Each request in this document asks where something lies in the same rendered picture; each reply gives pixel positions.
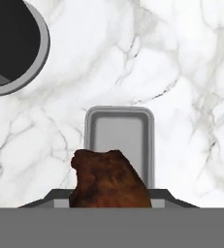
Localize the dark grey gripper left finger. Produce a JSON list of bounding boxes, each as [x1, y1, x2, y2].
[[18, 189, 75, 209]]

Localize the brown raw meat piece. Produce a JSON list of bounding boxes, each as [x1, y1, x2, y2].
[[68, 148, 153, 209]]

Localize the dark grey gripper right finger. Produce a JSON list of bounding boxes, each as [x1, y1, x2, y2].
[[147, 189, 200, 209]]

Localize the grey round pan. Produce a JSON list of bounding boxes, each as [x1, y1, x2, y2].
[[0, 0, 51, 98]]

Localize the grey rectangular tupperware container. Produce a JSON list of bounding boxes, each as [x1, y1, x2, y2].
[[83, 106, 156, 190]]

